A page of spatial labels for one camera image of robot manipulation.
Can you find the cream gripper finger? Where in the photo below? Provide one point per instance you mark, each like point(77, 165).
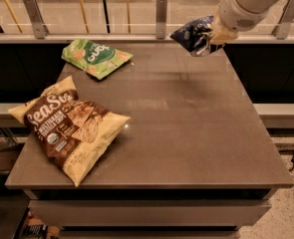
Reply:
point(220, 34)

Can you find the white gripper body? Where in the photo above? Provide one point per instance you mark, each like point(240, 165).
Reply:
point(236, 14)

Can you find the blue chip bag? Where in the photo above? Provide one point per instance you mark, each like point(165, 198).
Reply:
point(194, 37)

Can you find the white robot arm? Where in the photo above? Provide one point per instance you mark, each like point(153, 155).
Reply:
point(234, 16)

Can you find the green chip bag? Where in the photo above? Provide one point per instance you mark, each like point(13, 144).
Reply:
point(96, 59)

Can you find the brown Sea Salt chip bag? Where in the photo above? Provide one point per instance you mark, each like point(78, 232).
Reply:
point(74, 133)

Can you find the grey table drawer front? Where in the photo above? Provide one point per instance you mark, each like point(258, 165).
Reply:
point(152, 213)

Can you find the horizontal metal railing bar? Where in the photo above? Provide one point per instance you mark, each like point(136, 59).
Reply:
point(132, 38)

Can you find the grey metal railing post right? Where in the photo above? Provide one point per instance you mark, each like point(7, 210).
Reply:
point(282, 28)

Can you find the grey metal railing post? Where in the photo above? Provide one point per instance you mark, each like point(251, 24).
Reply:
point(282, 28)
point(39, 27)
point(160, 18)

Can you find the grey metal railing post middle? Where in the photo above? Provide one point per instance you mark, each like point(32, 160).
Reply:
point(160, 18)

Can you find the grey metal railing post left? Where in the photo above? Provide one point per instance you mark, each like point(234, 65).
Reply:
point(39, 27)

